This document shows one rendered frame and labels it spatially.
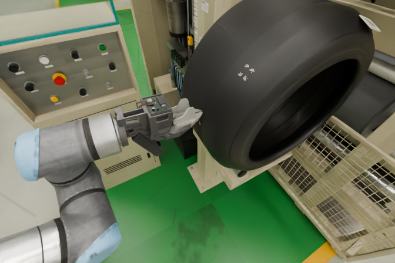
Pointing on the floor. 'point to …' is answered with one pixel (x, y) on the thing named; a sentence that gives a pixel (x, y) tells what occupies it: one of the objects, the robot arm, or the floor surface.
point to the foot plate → (202, 179)
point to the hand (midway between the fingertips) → (197, 115)
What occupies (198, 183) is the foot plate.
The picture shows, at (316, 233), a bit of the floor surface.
